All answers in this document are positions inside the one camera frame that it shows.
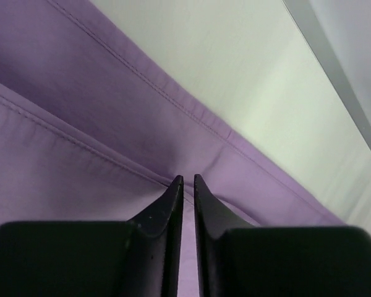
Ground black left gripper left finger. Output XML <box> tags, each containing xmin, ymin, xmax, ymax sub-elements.
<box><xmin>0</xmin><ymin>176</ymin><xmax>184</xmax><ymax>296</ymax></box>

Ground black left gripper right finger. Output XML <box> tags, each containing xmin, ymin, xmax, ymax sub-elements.
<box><xmin>194</xmin><ymin>174</ymin><xmax>371</xmax><ymax>296</ymax></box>

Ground purple trousers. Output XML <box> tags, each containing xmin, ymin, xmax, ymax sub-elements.
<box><xmin>0</xmin><ymin>1</ymin><xmax>342</xmax><ymax>296</ymax></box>

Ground aluminium frame rail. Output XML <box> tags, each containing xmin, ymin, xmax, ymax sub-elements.
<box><xmin>285</xmin><ymin>1</ymin><xmax>371</xmax><ymax>151</ymax></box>

